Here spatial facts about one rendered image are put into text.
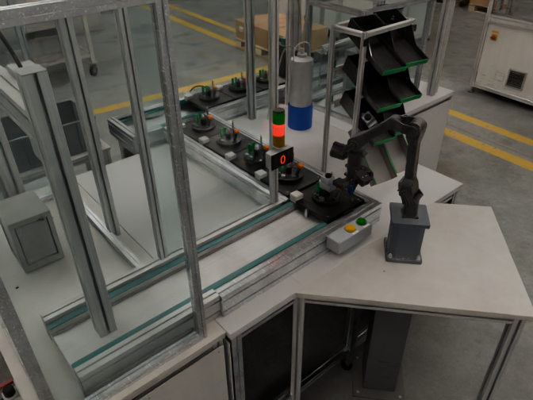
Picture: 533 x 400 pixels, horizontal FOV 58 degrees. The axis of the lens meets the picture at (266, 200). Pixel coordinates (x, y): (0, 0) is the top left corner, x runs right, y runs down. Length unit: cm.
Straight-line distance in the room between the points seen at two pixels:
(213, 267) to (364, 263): 62
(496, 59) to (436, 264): 434
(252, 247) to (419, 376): 125
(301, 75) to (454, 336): 174
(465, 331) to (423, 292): 115
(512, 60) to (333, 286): 458
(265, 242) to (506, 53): 459
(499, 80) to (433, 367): 407
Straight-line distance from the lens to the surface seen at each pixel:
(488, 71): 626
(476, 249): 223
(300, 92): 294
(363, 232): 206
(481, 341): 306
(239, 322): 177
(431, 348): 293
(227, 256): 195
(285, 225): 210
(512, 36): 607
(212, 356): 179
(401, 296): 192
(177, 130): 125
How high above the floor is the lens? 218
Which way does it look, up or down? 34 degrees down
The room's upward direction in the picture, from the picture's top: 1 degrees counter-clockwise
